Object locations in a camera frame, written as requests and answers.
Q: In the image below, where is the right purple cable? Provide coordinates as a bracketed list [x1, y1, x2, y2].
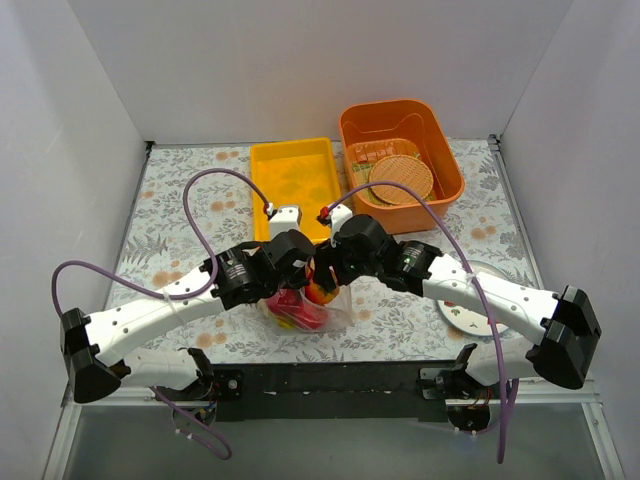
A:
[319, 182, 519, 465]

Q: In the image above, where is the floral tablecloth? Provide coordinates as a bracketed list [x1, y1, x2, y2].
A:
[117, 139, 541, 363]

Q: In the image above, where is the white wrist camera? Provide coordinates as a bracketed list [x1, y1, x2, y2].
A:
[316, 204, 353, 236]
[268, 204, 302, 239]

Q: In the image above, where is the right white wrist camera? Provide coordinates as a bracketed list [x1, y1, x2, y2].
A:
[316, 204, 353, 236]

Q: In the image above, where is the yellow plastic tray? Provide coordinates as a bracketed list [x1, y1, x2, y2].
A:
[250, 137, 342, 244]

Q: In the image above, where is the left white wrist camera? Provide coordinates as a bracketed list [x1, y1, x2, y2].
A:
[268, 204, 302, 239]

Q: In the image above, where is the orange plastic bin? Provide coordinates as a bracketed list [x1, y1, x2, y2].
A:
[339, 99, 465, 234]

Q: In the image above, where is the fake peach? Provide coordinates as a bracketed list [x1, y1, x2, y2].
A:
[304, 283, 340, 306]

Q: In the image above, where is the round woven bamboo coaster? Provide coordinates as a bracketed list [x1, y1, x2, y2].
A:
[368, 154, 434, 205]

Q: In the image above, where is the red fake apple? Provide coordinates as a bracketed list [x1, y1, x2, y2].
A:
[265, 289, 303, 316]

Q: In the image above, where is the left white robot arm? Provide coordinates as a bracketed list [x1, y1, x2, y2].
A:
[60, 230, 315, 404]

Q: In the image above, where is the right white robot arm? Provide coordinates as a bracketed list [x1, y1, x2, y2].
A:
[313, 211, 601, 398]

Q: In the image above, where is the clear zip top bag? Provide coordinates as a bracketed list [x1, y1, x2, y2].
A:
[258, 284, 354, 334]

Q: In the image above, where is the green woven mat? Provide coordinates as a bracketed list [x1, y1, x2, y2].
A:
[345, 138, 437, 201]

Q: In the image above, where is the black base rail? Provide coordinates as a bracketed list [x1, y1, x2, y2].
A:
[154, 360, 496, 424]

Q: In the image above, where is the white watermelon print plate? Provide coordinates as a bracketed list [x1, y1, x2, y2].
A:
[436, 260, 507, 338]

